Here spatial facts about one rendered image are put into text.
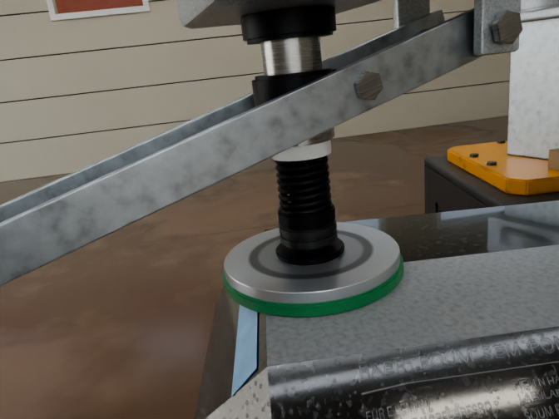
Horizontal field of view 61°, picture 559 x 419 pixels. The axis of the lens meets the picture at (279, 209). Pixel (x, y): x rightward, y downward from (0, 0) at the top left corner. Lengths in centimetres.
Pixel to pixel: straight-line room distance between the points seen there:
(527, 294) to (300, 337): 24
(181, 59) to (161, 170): 609
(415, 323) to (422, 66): 26
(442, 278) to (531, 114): 101
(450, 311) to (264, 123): 26
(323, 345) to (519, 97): 120
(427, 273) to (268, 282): 19
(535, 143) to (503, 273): 97
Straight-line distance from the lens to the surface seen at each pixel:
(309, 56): 51
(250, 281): 52
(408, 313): 50
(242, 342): 53
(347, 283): 50
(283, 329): 48
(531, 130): 153
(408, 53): 53
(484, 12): 55
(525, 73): 153
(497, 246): 66
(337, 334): 47
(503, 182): 134
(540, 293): 55
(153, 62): 656
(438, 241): 67
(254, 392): 45
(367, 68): 51
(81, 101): 675
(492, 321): 50
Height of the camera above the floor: 112
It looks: 17 degrees down
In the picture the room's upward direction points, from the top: 6 degrees counter-clockwise
